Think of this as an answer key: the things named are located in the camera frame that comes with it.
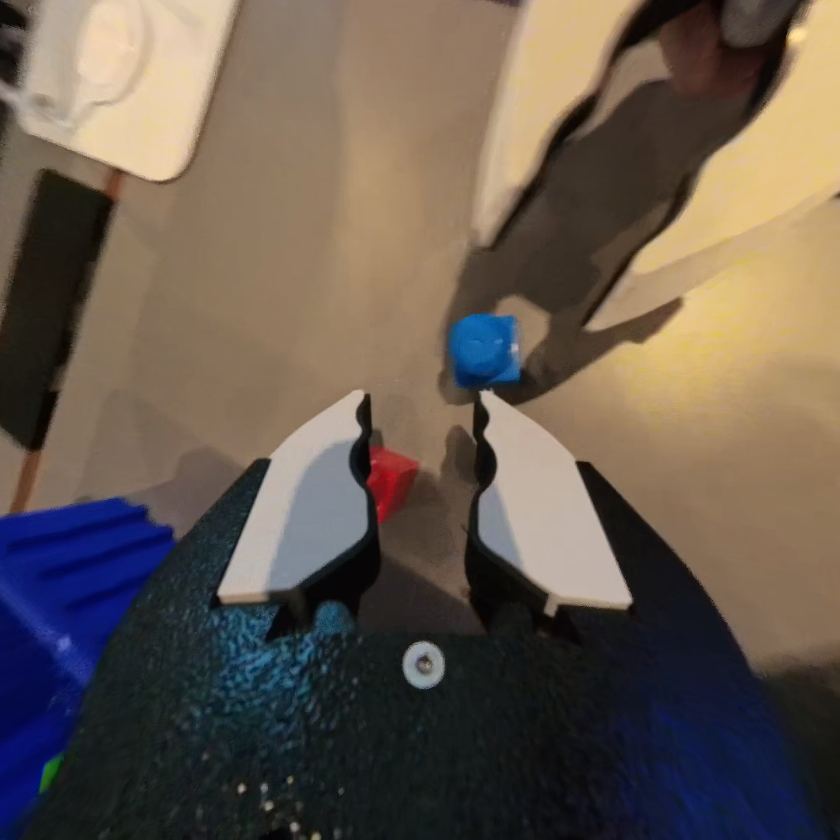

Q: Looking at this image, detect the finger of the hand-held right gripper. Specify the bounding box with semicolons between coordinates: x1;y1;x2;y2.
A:
472;0;657;250
581;0;840;330

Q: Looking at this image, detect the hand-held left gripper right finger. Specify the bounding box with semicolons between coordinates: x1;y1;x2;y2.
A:
466;392;635;618

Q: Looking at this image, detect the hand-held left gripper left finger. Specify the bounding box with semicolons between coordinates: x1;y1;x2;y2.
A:
217;390;382;622

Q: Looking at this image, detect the red mega block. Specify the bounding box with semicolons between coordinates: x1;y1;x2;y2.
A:
365;448;421;525

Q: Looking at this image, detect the blue mega block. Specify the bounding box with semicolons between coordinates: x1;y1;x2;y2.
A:
448;314;524;389

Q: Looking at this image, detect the blue plastic bin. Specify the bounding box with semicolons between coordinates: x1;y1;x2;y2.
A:
0;497;176;840

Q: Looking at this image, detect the person's right hand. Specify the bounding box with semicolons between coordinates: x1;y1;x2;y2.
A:
659;7;766;97

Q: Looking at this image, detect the instruction board stand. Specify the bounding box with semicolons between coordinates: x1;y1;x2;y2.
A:
13;0;240;183

